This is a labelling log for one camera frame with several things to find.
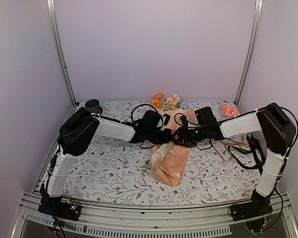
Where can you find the dark grey mug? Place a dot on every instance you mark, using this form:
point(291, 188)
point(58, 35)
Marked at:
point(94, 106)

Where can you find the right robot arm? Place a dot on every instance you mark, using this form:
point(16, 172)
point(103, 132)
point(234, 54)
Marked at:
point(277, 125)

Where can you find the tan ribbon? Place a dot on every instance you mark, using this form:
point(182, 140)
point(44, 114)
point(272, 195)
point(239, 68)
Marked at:
point(221, 148)

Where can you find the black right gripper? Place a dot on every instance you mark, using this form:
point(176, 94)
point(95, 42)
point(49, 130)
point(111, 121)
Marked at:
point(181, 131)

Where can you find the peach wrapping paper sheet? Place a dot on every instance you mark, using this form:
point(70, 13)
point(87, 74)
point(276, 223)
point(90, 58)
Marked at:
point(167, 161)

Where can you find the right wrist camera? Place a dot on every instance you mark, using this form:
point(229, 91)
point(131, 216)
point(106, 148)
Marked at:
point(184, 121)

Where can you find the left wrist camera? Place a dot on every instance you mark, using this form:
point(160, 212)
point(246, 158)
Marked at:
point(165, 119)

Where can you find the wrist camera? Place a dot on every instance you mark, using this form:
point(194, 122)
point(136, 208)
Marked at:
point(165, 119)
point(184, 121)

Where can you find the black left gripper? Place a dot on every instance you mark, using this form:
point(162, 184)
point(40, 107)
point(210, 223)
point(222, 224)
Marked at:
point(166, 140)

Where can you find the orange fake flower stem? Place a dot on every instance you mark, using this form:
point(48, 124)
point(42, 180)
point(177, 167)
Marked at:
point(166, 103)

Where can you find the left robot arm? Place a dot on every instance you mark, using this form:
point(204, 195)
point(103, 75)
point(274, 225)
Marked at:
point(76, 134)

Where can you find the red patterned small dish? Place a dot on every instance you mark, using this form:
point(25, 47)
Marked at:
point(229, 111)

